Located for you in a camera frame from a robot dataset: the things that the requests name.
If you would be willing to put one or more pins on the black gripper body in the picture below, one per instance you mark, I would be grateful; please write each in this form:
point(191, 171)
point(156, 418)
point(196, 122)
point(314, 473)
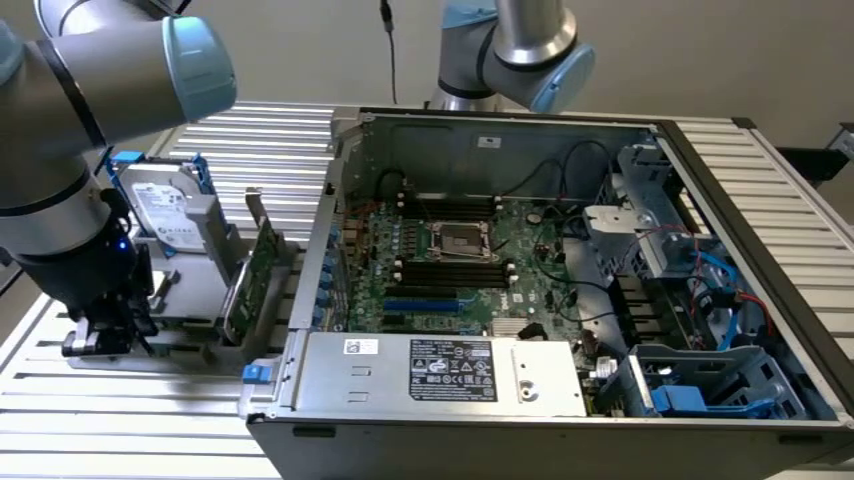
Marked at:
point(80, 280)

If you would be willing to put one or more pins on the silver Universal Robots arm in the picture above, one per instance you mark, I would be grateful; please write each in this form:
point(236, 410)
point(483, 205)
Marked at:
point(134, 75)

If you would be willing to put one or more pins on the black RAM slot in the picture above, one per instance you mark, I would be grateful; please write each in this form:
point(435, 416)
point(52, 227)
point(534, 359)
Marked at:
point(454, 203)
point(454, 209)
point(454, 276)
point(454, 283)
point(454, 262)
point(454, 198)
point(454, 215)
point(454, 269)

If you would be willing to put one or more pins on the blue plastic case latch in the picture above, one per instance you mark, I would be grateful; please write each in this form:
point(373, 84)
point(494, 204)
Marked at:
point(257, 375)

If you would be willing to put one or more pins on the green graphics card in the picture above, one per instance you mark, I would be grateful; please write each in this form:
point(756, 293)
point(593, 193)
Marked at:
point(257, 280)

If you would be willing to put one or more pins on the silver hard disk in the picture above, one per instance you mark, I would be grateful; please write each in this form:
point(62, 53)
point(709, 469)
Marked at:
point(163, 205)

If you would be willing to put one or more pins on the blue plastic disk caddy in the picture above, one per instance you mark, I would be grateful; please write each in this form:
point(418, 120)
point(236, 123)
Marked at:
point(130, 157)

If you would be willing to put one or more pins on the grey power supply unit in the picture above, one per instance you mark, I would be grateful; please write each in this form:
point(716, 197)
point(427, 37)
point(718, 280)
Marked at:
point(374, 380)

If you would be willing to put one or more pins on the blue expansion slot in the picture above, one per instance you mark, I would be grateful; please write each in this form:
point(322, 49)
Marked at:
point(421, 304)

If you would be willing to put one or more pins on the black expansion slot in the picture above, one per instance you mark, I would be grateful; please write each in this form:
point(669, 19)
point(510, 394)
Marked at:
point(421, 293)

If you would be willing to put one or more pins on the metal CPU socket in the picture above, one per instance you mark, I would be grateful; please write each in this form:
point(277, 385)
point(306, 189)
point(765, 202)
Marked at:
point(461, 241)

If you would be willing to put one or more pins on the silver chipset heat sink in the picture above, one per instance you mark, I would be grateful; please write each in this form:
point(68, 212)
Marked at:
point(510, 327)

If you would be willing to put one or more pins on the green motherboard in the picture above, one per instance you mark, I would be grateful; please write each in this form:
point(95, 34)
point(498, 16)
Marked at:
point(521, 280)

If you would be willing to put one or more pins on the round coin battery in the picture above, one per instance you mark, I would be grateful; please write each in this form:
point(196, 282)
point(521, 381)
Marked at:
point(533, 218)

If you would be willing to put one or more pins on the black open PC case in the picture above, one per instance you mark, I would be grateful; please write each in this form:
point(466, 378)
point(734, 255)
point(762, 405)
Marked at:
point(534, 440)

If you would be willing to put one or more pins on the grey optical drive cage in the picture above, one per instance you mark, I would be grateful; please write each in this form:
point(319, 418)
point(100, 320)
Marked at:
point(641, 225)

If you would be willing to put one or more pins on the grey disk bay cage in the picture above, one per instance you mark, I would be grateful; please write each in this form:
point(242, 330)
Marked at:
point(734, 370)

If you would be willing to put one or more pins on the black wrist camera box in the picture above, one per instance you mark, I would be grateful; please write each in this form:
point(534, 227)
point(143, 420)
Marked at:
point(119, 220)

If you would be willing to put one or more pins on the black table side bracket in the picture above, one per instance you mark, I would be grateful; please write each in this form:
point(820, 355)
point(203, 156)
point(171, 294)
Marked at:
point(810, 162)

